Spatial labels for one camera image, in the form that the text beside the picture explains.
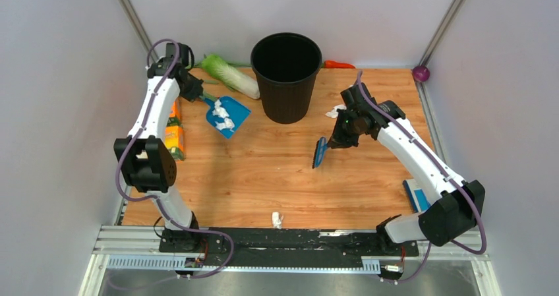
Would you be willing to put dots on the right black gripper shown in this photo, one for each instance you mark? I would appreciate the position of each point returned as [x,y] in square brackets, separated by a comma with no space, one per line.
[339,140]

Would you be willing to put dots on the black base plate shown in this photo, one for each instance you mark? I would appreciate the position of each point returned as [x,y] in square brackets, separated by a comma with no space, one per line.
[284,248]

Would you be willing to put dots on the crumpled paper scrap table edge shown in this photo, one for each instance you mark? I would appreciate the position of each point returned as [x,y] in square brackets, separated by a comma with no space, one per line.
[277,220]

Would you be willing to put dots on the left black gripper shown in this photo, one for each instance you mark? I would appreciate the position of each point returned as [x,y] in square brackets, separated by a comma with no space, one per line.
[197,91]

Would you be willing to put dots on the blue hand brush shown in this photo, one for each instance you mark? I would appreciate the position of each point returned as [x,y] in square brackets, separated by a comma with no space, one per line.
[319,152]

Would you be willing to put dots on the blue product box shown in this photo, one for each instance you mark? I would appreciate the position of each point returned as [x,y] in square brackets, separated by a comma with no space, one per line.
[416,196]

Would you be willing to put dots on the orange carrot back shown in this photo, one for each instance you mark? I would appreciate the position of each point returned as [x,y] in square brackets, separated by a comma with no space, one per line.
[330,64]

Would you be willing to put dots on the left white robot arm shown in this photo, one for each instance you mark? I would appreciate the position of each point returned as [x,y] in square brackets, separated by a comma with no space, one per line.
[146,169]

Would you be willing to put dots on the purple onion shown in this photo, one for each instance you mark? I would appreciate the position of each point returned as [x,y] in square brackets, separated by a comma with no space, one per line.
[420,73]

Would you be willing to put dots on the blue plastic dustpan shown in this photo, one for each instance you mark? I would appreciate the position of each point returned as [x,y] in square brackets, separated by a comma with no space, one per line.
[237,112]

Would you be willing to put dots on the paper scrap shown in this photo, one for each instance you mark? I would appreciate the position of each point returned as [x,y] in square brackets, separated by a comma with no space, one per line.
[219,110]
[335,111]
[227,124]

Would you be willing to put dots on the napa cabbage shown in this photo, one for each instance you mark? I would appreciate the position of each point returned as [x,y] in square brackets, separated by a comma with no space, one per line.
[230,76]

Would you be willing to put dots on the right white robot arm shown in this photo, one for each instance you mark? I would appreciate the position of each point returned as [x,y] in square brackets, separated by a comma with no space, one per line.
[455,205]

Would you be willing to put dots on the black plastic trash bin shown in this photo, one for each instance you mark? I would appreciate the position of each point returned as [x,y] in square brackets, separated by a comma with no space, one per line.
[286,65]

